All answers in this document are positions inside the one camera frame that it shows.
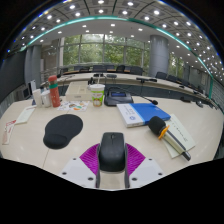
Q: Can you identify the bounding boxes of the group of ceiling lights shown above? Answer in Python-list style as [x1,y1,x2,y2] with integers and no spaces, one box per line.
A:
[6,0,223,79]

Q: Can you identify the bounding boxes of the black conference microphone console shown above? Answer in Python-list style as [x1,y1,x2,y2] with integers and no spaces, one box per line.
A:
[103,87,159,107]

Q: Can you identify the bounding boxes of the blue and white book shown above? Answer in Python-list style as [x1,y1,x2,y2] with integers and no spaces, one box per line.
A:
[116,102,172,129]

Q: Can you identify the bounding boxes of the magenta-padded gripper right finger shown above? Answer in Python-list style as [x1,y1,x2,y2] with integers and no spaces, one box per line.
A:
[123,143,166,190]

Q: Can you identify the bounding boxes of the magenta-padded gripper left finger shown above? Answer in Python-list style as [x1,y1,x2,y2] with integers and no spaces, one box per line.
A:
[58,143,102,190]

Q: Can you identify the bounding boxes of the black mouse pad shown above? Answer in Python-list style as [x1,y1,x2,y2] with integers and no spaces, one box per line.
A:
[42,113,84,150]

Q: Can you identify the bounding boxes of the white booklet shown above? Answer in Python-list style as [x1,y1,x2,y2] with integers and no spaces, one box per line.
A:
[163,113,197,159]

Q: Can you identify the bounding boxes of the green printed drink cup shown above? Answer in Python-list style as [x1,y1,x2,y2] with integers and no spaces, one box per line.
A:
[89,83,106,108]

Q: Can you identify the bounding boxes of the group of dark chairs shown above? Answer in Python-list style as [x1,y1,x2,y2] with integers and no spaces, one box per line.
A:
[59,64,214,103]

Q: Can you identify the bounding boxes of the white lidded mug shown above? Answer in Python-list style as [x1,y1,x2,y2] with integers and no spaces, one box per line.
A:
[40,90,53,108]

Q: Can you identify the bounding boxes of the white paper cup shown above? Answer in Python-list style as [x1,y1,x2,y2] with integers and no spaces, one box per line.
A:
[32,88,44,108]

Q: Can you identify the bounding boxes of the black computer mouse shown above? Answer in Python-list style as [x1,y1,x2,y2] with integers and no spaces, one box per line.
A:
[97,131,128,174]

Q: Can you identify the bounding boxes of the beige cardboard box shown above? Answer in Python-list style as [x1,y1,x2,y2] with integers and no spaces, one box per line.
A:
[64,81,94,102]

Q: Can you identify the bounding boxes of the colourful sticker sheet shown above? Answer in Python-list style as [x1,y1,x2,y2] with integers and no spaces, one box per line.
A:
[56,100,90,112]

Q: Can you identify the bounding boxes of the red thermos bottle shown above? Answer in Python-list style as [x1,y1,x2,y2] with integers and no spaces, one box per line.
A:
[47,75,62,108]

